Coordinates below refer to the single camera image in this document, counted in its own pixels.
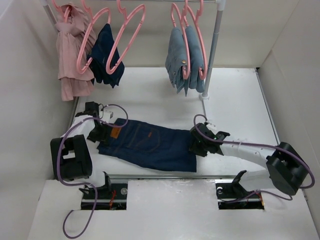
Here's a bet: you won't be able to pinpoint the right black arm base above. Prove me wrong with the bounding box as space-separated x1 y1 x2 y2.
215 182 265 210

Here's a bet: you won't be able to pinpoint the dark blue denim trousers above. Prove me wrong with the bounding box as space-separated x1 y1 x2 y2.
97 120 197 173

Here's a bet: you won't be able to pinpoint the pink hanger right jeans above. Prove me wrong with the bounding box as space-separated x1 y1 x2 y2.
184 0 208 80

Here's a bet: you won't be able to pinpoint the light blue jeans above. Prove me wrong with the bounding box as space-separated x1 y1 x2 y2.
185 26 205 93
165 27 189 96

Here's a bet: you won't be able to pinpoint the hanging dark denim shorts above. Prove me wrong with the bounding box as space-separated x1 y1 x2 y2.
86 23 126 89

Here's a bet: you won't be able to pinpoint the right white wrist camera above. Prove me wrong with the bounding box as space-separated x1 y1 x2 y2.
205 121 217 131

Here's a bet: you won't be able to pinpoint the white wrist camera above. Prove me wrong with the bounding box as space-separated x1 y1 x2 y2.
99 106 114 123
205 121 217 131

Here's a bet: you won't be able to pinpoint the light blue jeans right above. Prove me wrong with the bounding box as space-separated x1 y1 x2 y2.
185 26 205 93

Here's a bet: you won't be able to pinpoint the light blue jeans left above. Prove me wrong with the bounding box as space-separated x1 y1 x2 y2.
165 27 189 96

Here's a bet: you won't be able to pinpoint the pink hanger jeans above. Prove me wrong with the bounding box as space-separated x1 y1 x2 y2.
184 0 208 80
170 0 191 80

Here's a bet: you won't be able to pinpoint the pink hanger with shorts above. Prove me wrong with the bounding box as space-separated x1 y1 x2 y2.
76 0 112 75

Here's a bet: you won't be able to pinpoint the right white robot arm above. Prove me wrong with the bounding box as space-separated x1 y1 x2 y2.
190 122 310 201

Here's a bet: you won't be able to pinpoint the pink pleated skirt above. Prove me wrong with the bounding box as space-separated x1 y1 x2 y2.
55 3 95 101

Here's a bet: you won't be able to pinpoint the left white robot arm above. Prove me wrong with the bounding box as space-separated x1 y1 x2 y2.
50 101 112 199

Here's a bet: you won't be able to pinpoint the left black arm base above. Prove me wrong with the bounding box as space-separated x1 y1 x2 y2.
79 183 128 211

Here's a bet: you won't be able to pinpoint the pink hanger left jeans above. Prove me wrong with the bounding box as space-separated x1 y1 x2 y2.
170 0 191 80

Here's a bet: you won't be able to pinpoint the pink hanger with skirt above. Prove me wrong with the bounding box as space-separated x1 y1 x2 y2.
51 0 75 24

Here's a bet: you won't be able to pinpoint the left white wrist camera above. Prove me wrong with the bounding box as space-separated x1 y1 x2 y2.
99 106 114 123

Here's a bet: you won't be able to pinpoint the metal clothes rack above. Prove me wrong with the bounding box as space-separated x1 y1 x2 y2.
39 0 227 118

